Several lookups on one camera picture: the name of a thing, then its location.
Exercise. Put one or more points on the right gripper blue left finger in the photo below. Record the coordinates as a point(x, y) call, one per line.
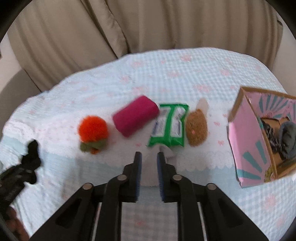
point(94, 212)

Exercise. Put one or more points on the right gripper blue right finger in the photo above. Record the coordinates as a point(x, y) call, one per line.
point(204, 212)

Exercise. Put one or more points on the grey cloth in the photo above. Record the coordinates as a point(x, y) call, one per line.
point(168, 153)

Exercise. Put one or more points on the black patterned fabric bow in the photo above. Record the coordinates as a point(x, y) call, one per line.
point(273, 137)

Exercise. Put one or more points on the orange plush strawberry toy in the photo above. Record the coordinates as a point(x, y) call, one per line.
point(93, 134)

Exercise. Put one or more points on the brown plush toy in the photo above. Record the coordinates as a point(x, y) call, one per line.
point(196, 124)

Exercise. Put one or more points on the green wet wipes pack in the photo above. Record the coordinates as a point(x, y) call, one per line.
point(169, 128)

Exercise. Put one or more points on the dark grey fuzzy sock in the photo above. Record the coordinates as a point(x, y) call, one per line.
point(286, 137)

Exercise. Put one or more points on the magenta pouch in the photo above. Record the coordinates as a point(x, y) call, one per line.
point(135, 115)

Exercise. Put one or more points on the small black fabric item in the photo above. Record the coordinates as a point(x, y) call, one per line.
point(30, 163)

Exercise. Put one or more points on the person's left hand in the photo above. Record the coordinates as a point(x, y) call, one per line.
point(15, 226)

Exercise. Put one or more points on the pink patterned cardboard box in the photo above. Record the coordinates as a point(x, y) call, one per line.
point(254, 160)

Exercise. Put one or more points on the beige headboard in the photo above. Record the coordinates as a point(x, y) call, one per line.
point(18, 90)

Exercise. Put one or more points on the light blue checkered bedspread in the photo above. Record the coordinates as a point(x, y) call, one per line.
point(176, 76)

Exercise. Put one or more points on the beige curtain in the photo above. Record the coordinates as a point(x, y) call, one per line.
point(53, 39)

